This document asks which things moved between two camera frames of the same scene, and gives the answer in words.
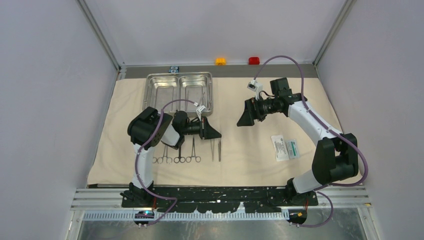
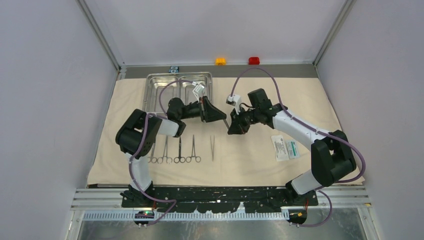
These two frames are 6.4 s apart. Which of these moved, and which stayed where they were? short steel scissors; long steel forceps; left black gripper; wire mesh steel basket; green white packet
Moved: left black gripper
Stayed: wire mesh steel basket; short steel scissors; green white packet; long steel forceps
